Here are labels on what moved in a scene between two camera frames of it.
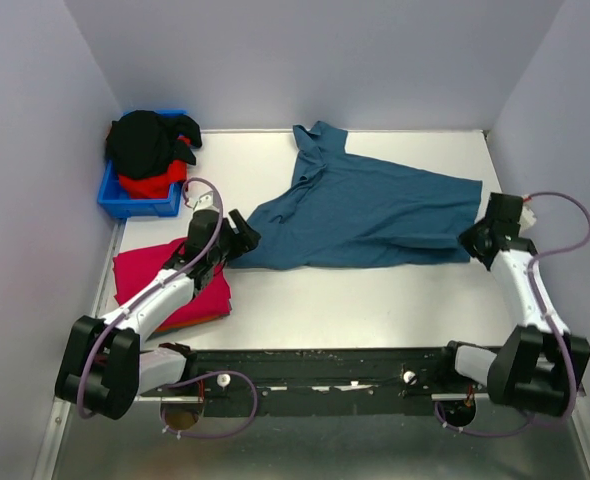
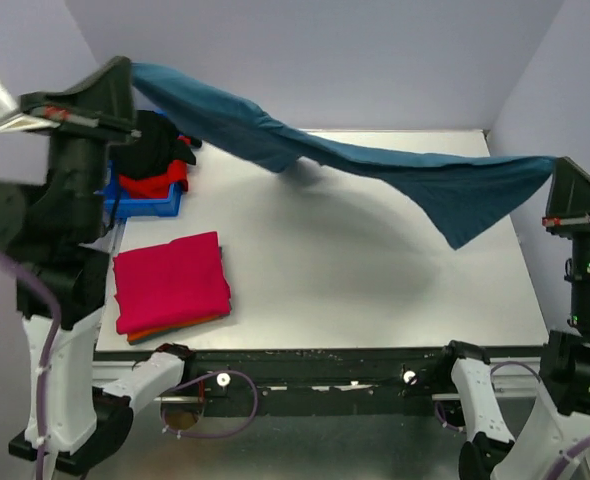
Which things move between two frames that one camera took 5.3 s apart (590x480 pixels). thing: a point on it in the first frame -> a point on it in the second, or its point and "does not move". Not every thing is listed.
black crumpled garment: (145, 144) does not move
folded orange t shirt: (189, 324) does not move
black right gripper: (467, 241) -> (577, 200)
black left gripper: (243, 241) -> (102, 105)
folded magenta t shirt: (211, 299) does not move
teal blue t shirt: (345, 209) -> (466, 192)
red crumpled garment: (158, 187) does not move
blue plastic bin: (112, 199) does not move
